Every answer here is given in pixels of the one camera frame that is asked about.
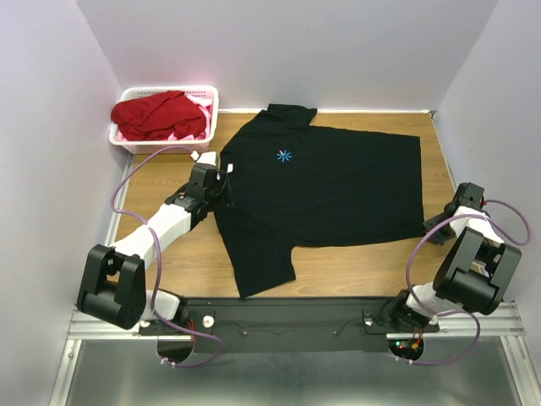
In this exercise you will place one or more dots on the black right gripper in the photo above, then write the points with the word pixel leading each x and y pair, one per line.
pixel 439 238

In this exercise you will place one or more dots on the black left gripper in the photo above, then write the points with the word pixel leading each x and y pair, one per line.
pixel 225 195

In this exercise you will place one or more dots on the black t shirt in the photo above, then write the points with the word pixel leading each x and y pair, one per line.
pixel 294 184

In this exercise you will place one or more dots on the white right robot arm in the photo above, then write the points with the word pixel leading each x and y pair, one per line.
pixel 474 275

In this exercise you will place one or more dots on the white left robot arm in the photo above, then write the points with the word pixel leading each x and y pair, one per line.
pixel 113 287

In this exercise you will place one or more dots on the red t shirt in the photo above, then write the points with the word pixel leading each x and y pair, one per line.
pixel 160 116

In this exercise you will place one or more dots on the white plastic laundry basket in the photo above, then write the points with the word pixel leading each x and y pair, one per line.
pixel 206 96

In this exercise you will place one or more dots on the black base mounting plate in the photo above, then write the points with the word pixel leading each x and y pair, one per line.
pixel 373 324

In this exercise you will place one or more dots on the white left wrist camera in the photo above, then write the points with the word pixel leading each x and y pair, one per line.
pixel 207 158

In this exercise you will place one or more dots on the aluminium frame rail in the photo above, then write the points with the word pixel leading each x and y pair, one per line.
pixel 82 328

